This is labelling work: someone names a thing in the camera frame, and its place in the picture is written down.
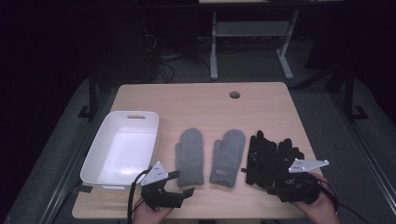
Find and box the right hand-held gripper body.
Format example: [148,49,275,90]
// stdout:
[274,158,331,205]

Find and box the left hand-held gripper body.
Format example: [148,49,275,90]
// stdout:
[140,161,185,210]

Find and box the plain grey mitten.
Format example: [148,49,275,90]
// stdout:
[175,127,205,189]

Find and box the black glove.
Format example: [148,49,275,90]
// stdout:
[241,130,278,189]
[274,138,306,188]

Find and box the white plastic bin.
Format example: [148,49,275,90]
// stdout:
[79,110,161,190]

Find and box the grey mitten with label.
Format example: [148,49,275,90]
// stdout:
[209,129,247,189]

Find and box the person's right hand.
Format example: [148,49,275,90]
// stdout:
[292,172,340,224]

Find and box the person's left hand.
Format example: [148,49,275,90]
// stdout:
[132,199,174,224]

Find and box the left hand-held gripper cable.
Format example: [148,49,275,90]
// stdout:
[126,167,153,224]

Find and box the hand-held gripper cable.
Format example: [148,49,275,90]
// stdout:
[320,178,372,224]
[126,167,153,224]

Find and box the right hand-held gripper cable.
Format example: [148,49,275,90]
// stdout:
[320,178,372,224]

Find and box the black metal post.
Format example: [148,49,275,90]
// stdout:
[344,64,369,121]
[78,69,98,121]

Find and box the tangle of floor cables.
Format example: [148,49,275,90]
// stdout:
[141,15,213,84]

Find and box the white metal table frame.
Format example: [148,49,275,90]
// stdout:
[209,8,300,80]

